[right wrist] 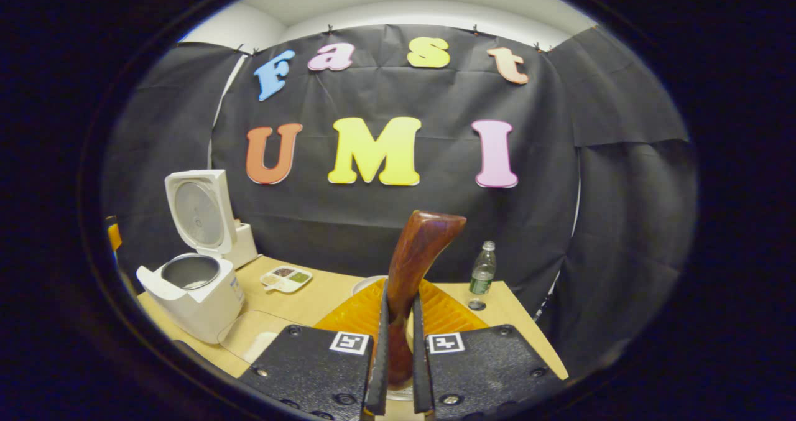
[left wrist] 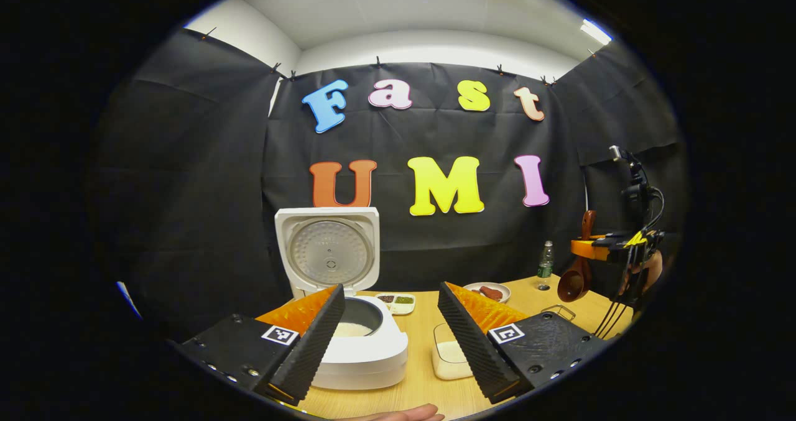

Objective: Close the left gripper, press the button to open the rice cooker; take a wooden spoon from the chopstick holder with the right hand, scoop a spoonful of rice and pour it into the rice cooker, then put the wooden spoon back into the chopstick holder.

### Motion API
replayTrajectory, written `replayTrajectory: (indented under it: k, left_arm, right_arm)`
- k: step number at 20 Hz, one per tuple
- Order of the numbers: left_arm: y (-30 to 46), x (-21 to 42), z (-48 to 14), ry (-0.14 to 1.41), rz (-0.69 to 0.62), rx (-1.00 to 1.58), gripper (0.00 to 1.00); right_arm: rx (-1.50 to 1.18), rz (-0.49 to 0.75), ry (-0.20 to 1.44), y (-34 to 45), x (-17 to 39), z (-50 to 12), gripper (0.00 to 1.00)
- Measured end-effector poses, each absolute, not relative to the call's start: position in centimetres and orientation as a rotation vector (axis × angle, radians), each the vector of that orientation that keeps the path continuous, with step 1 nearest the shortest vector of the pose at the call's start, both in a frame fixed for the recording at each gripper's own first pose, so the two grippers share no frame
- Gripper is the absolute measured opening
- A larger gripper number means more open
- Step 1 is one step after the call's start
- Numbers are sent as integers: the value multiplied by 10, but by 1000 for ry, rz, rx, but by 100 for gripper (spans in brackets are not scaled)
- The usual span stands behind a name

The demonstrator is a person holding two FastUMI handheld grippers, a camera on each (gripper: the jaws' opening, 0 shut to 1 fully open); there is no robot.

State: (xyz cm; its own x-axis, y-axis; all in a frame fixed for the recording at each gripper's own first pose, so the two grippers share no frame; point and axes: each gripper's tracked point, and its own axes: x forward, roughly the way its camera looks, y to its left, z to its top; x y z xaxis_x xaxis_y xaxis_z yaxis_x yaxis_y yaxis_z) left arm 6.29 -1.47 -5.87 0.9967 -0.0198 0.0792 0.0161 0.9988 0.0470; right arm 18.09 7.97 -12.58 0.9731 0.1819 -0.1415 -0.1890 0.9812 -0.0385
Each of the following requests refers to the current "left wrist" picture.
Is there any black backdrop cloth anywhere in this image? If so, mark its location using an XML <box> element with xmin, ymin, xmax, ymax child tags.
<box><xmin>93</xmin><ymin>26</ymin><xmax>685</xmax><ymax>341</ymax></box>

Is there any brown wooden spoon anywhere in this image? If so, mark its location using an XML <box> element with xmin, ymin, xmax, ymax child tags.
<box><xmin>557</xmin><ymin>210</ymin><xmax>598</xmax><ymax>302</ymax></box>

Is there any white divided condiment tray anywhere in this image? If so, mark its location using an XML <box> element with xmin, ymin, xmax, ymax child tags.
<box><xmin>375</xmin><ymin>292</ymin><xmax>416</xmax><ymax>316</ymax></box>

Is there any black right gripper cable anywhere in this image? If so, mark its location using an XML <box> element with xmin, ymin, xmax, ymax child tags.
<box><xmin>594</xmin><ymin>247</ymin><xmax>647</xmax><ymax>341</ymax></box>

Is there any white rice cooker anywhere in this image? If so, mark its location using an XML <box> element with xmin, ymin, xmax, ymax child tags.
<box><xmin>274</xmin><ymin>206</ymin><xmax>409</xmax><ymax>391</ymax></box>

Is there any clear plastic rice box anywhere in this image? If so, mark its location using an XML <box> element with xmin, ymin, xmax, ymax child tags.
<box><xmin>432</xmin><ymin>323</ymin><xmax>474</xmax><ymax>381</ymax></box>

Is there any clear plastic water bottle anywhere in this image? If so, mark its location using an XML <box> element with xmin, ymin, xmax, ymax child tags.
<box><xmin>537</xmin><ymin>241</ymin><xmax>554</xmax><ymax>291</ymax></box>

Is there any white rice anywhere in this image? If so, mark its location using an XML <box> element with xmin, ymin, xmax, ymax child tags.
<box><xmin>435</xmin><ymin>340</ymin><xmax>473</xmax><ymax>380</ymax></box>

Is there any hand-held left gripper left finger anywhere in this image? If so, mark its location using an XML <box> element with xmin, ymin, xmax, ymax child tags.
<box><xmin>177</xmin><ymin>283</ymin><xmax>346</xmax><ymax>406</ymax></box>

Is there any small ceiling light panel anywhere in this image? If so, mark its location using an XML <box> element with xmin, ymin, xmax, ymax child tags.
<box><xmin>580</xmin><ymin>19</ymin><xmax>613</xmax><ymax>45</ymax></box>

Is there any white round plate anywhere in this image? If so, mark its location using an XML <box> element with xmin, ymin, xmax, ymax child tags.
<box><xmin>463</xmin><ymin>282</ymin><xmax>512</xmax><ymax>303</ymax></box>

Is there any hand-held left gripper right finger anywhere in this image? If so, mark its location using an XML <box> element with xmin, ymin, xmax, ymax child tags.
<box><xmin>437</xmin><ymin>281</ymin><xmax>607</xmax><ymax>404</ymax></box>

